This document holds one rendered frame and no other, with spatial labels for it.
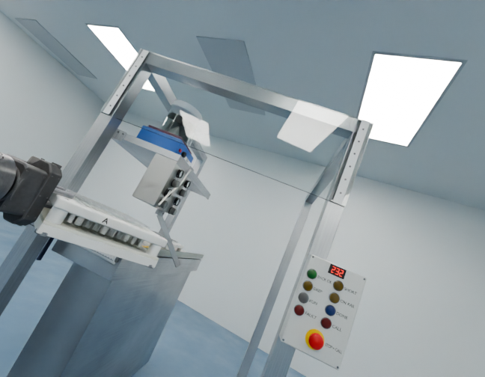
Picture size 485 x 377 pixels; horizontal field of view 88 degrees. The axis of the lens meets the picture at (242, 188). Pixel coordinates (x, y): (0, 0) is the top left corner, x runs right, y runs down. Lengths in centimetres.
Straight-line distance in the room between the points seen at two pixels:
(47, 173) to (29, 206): 6
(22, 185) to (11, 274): 71
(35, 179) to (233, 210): 390
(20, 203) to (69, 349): 88
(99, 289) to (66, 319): 16
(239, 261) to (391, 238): 223
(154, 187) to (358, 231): 344
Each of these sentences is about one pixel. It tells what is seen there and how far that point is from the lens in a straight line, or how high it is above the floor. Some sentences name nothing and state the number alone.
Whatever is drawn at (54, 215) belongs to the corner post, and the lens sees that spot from 57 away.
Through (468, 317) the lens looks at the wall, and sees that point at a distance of 436.
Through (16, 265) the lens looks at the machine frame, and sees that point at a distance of 122.
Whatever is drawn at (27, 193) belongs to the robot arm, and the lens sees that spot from 56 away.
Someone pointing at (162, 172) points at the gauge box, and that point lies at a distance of 107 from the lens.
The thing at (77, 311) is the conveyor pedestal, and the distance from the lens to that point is 132.
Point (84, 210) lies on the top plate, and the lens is 57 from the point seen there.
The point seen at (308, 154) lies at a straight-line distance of 96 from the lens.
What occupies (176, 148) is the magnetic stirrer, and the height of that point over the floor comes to 135.
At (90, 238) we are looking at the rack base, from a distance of 59.
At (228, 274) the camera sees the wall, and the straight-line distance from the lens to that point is 418.
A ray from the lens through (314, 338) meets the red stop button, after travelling 81.
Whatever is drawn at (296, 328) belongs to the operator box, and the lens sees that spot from 83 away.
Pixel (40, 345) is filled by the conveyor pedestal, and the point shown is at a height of 43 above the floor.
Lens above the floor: 107
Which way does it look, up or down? 13 degrees up
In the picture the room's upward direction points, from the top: 25 degrees clockwise
